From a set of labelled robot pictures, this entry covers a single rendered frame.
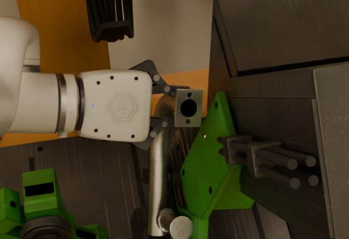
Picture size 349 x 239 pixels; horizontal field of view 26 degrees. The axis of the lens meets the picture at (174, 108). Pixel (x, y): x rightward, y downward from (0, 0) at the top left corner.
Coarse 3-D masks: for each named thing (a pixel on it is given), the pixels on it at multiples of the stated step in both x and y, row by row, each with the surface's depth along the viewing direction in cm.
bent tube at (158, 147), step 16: (176, 96) 108; (192, 96) 109; (160, 112) 119; (176, 112) 109; (192, 112) 111; (160, 144) 123; (160, 160) 123; (160, 176) 123; (160, 192) 123; (160, 208) 123
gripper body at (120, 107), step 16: (80, 80) 105; (96, 80) 104; (112, 80) 105; (128, 80) 105; (144, 80) 106; (80, 96) 103; (96, 96) 104; (112, 96) 105; (128, 96) 106; (144, 96) 106; (80, 112) 103; (96, 112) 105; (112, 112) 105; (128, 112) 106; (144, 112) 107; (80, 128) 105; (96, 128) 105; (112, 128) 106; (128, 128) 106; (144, 128) 107
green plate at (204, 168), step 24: (216, 96) 108; (216, 120) 108; (192, 144) 117; (216, 144) 107; (192, 168) 117; (216, 168) 107; (240, 168) 106; (192, 192) 117; (216, 192) 107; (240, 192) 111
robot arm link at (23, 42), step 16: (0, 16) 97; (0, 32) 92; (16, 32) 93; (32, 32) 97; (0, 48) 90; (16, 48) 91; (32, 48) 101; (0, 64) 89; (16, 64) 90; (32, 64) 101; (0, 80) 85; (16, 80) 89; (0, 96) 81; (16, 96) 88; (0, 112) 80; (16, 112) 89; (0, 128) 82
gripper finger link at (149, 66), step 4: (148, 60) 108; (140, 64) 108; (144, 64) 108; (148, 64) 108; (152, 64) 108; (132, 68) 108; (136, 68) 108; (140, 68) 108; (144, 68) 108; (148, 68) 108; (152, 68) 108; (148, 72) 109; (152, 72) 108; (156, 72) 109; (152, 80) 109
